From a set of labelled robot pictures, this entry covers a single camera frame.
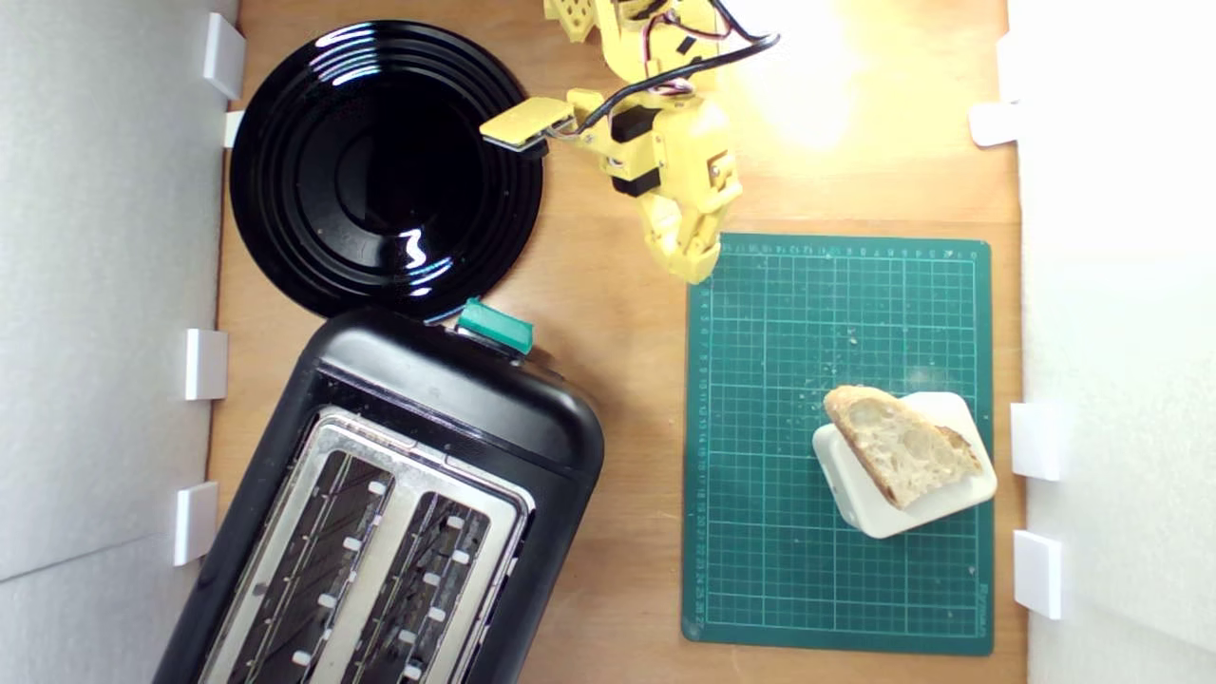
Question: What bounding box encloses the green toaster lever handle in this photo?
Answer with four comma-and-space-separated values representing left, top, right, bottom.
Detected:
456, 297, 535, 356

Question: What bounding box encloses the yellow wrist camera mount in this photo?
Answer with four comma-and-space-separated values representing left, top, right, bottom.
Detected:
479, 95, 577, 153

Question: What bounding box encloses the black two-slot toaster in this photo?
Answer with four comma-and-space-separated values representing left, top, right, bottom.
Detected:
152, 306, 606, 684

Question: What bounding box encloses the black round plate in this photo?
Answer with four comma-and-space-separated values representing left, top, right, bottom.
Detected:
230, 21, 544, 319

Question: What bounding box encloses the green cutting mat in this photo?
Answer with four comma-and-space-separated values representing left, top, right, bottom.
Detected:
681, 233, 995, 656

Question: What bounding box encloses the brown bread slice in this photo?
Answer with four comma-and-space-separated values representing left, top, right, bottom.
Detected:
823, 385, 984, 509

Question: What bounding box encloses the white rounded block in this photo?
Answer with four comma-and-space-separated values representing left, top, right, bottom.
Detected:
812, 391, 998, 540

